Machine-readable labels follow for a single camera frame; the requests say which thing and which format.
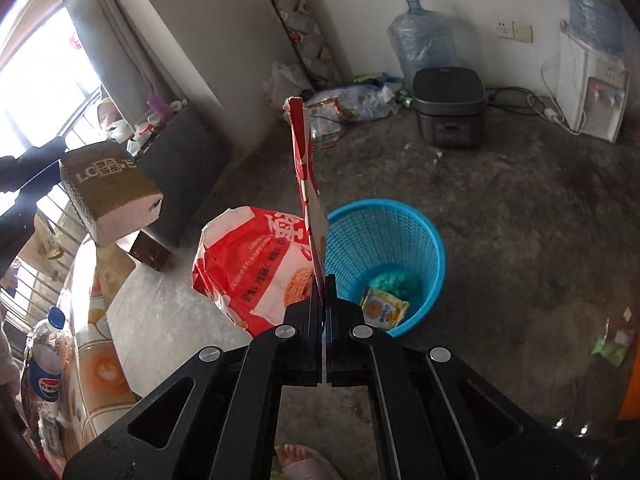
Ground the brown cardboard box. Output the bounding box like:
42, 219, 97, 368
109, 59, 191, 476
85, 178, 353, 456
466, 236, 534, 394
129, 230, 176, 272
59, 141, 164, 247

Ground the grey curtain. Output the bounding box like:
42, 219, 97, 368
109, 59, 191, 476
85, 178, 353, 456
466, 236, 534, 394
55, 0, 225, 111

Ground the blue plastic basket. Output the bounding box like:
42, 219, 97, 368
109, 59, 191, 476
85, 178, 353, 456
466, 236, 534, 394
326, 199, 447, 338

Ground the black rice cooker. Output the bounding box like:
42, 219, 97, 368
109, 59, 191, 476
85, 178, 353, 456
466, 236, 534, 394
412, 67, 487, 148

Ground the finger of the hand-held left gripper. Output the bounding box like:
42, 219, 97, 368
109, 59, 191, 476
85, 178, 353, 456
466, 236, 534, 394
0, 136, 68, 196
0, 187, 45, 283

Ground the person's foot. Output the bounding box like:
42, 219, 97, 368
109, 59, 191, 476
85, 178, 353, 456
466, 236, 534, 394
274, 442, 343, 480

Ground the table with printed tablecloth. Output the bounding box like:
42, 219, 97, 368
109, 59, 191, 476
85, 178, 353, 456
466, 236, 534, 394
54, 240, 142, 461

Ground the large red white noodle bag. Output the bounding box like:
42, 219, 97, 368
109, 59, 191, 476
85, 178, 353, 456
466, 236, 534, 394
192, 206, 321, 339

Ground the teal plastic bag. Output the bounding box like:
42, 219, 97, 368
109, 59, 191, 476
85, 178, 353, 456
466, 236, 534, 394
372, 269, 423, 301

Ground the dark grey cabinet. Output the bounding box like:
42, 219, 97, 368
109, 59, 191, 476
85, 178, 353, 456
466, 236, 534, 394
135, 105, 232, 250

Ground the white plastic bag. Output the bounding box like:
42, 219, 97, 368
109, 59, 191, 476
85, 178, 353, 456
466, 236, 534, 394
263, 61, 313, 109

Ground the red white packet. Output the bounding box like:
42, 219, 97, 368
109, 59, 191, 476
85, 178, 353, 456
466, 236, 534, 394
283, 96, 329, 311

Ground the empty blue water jug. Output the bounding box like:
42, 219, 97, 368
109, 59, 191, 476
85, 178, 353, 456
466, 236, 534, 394
388, 0, 458, 93

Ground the red snack packet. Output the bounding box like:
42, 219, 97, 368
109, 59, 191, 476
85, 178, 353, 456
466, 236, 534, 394
306, 102, 345, 145

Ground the green wrapper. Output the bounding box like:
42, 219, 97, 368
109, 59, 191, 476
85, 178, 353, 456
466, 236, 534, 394
592, 305, 637, 367

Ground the metal window railing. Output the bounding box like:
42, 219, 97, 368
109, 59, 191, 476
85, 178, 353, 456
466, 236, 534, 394
0, 80, 108, 351

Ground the white water dispenser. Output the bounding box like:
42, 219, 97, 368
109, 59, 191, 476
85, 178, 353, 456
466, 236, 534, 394
556, 30, 631, 143

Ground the clear plastic bag with rubbish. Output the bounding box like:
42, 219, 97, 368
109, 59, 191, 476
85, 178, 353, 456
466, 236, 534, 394
305, 82, 401, 123

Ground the clear blue-label soda bottle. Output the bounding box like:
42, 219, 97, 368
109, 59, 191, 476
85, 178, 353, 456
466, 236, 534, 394
22, 306, 71, 421

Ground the yellow biscuit packet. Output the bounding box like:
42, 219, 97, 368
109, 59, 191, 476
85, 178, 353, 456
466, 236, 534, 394
361, 286, 411, 331

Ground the beige hanging garment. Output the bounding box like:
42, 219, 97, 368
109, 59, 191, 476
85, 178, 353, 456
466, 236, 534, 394
20, 212, 67, 262

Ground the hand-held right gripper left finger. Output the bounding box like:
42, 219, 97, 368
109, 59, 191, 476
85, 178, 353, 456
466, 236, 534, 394
62, 274, 326, 480

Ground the white power strip with cable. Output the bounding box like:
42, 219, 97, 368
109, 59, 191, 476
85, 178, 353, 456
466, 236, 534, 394
487, 87, 567, 123

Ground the blue water jug with label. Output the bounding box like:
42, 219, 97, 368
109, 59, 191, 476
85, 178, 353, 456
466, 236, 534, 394
561, 0, 626, 56

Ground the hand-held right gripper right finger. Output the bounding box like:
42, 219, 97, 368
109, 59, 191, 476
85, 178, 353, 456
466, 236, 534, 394
325, 274, 586, 480

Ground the folded patterned mat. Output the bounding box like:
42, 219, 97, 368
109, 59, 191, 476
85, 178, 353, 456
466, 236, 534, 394
260, 0, 343, 88

